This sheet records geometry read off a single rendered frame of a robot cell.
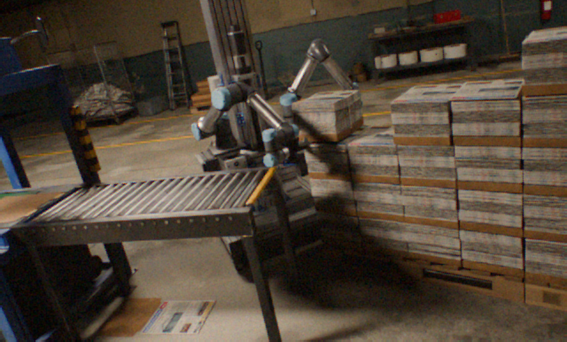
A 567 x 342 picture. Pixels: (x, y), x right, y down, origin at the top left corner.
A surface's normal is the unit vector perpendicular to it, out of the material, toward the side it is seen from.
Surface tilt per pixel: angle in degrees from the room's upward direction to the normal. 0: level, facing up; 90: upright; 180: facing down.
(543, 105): 90
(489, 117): 90
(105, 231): 90
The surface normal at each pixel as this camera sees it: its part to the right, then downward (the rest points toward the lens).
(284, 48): -0.22, 0.34
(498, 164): -0.54, 0.35
